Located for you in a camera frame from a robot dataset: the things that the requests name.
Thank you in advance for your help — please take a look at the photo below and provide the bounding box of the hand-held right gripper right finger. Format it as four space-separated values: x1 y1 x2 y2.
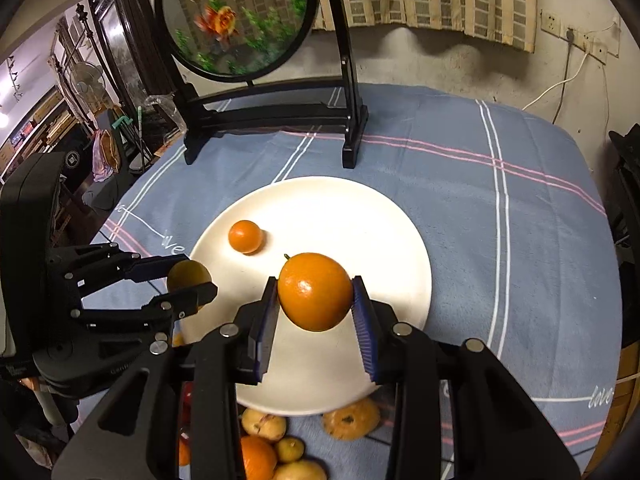
350 275 583 480

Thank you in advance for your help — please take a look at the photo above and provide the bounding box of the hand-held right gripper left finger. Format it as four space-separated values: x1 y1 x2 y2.
52 276 281 480

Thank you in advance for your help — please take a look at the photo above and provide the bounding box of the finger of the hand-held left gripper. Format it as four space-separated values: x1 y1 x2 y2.
47 241 191 307
70 281 220 352

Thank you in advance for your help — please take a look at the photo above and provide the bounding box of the yellow mango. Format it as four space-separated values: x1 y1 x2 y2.
166 260 213 311

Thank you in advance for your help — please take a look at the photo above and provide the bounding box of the large orange with stem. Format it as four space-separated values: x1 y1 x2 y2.
277 252 353 332

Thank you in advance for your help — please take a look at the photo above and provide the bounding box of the small yellow fruit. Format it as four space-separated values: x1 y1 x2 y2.
274 437 306 464

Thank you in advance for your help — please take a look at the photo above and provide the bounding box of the white round plate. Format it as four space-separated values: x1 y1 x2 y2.
179 176 433 417

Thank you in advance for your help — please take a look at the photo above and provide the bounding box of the medium orange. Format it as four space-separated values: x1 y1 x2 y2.
240 435 278 480

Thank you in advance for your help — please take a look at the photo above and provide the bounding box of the pink bag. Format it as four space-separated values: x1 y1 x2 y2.
92 130 121 181

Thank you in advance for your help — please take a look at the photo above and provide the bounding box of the blue checked tablecloth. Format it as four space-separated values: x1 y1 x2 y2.
100 82 618 480

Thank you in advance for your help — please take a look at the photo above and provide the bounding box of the standing fan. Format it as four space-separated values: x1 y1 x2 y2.
70 61 106 96

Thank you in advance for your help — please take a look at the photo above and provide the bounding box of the clear plastic bag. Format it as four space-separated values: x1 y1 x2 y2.
145 92 183 126

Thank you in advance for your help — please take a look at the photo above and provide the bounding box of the dark wooden cabinet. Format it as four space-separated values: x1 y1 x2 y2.
87 0 176 106

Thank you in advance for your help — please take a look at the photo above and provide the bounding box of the round fish screen black stand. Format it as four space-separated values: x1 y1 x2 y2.
152 0 369 168

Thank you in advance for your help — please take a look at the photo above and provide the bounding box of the dark object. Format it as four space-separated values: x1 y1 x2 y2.
607 125 640 261

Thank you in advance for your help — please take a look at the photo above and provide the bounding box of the white wall socket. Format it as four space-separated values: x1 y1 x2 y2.
541 9 563 37

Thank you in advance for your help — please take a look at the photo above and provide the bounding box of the white wall socket strip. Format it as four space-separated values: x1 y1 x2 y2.
565 27 608 63

